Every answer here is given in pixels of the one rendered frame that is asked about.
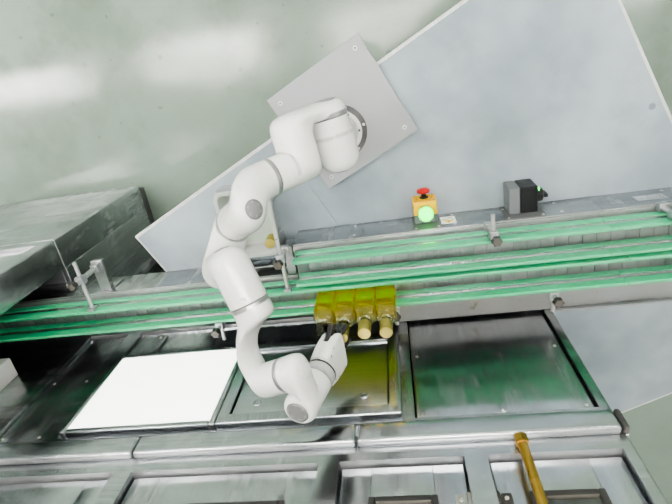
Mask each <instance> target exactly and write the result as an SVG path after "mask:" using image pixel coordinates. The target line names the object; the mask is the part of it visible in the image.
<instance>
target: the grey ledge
mask: <svg viewBox="0 0 672 504"><path fill-rule="evenodd" d="M547 295H548V293H539V294H528V295H517V296H506V297H495V298H484V299H473V300H462V301H451V302H440V303H429V304H418V305H407V306H399V307H400V315H401V319H400V320H399V322H404V321H415V320H427V319H438V318H450V317H461V316H473V315H484V314H496V313H507V312H519V311H530V310H542V309H551V301H550V300H549V298H548V296H547ZM559 297H561V298H562V300H563V301H564V303H565V304H564V305H563V307H562V308H556V307H555V312H558V311H570V310H581V309H593V308H604V307H616V306H628V305H639V304H651V303H663V302H672V281H670V282H659V283H648V284H637V285H626V286H615V287H604V288H593V289H582V290H571V291H560V292H559Z"/></svg>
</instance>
